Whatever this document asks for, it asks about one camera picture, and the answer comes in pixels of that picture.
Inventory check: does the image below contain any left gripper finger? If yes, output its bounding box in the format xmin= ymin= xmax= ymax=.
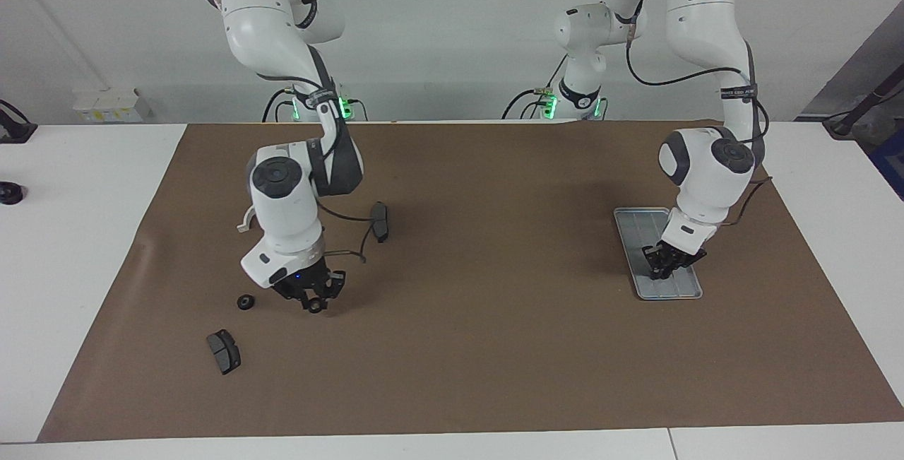
xmin=670 ymin=254 xmax=707 ymax=278
xmin=641 ymin=247 xmax=668 ymax=282

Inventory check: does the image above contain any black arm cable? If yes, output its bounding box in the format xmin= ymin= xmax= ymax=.
xmin=600 ymin=0 xmax=774 ymax=224
xmin=314 ymin=199 xmax=375 ymax=264

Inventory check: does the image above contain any black left base cable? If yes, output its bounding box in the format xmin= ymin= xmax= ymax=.
xmin=501 ymin=85 xmax=559 ymax=120

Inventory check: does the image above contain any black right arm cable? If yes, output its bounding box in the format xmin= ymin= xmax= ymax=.
xmin=314 ymin=199 xmax=375 ymax=264

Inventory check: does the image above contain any black right base cable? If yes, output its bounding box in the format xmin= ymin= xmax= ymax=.
xmin=261 ymin=89 xmax=297 ymax=123

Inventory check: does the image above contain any blue crate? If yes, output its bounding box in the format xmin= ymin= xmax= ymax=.
xmin=870 ymin=128 xmax=904 ymax=201

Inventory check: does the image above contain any brown table mat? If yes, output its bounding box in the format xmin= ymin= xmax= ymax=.
xmin=37 ymin=119 xmax=904 ymax=443

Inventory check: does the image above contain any white wall socket box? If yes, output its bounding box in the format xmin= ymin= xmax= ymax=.
xmin=73 ymin=88 xmax=153 ymax=124

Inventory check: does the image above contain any black stand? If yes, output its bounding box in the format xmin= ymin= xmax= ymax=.
xmin=823 ymin=78 xmax=904 ymax=139

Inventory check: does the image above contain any silver metal tray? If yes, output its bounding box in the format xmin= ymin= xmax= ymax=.
xmin=612 ymin=207 xmax=704 ymax=301

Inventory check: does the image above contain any dark grey brake pad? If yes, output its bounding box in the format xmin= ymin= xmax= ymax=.
xmin=206 ymin=329 xmax=242 ymax=376
xmin=370 ymin=201 xmax=391 ymax=244

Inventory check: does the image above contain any black clamp mount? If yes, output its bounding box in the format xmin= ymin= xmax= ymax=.
xmin=0 ymin=100 xmax=38 ymax=144

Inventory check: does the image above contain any black base cable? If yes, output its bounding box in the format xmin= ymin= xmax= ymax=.
xmin=261 ymin=89 xmax=297 ymax=123
xmin=501 ymin=85 xmax=559 ymax=120

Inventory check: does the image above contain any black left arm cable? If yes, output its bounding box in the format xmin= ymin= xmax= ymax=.
xmin=600 ymin=0 xmax=774 ymax=224

